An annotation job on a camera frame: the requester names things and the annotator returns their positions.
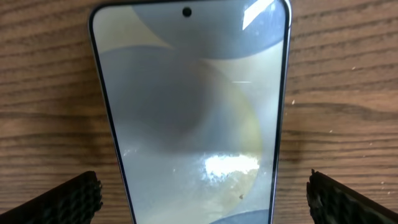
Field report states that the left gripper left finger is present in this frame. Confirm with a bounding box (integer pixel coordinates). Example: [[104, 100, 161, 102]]
[[1, 171, 103, 224]]

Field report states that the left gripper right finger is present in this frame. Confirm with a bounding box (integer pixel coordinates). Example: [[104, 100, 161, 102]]
[[307, 170, 397, 224]]

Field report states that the blue Galaxy smartphone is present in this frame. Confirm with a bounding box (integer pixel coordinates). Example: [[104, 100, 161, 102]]
[[88, 0, 292, 224]]

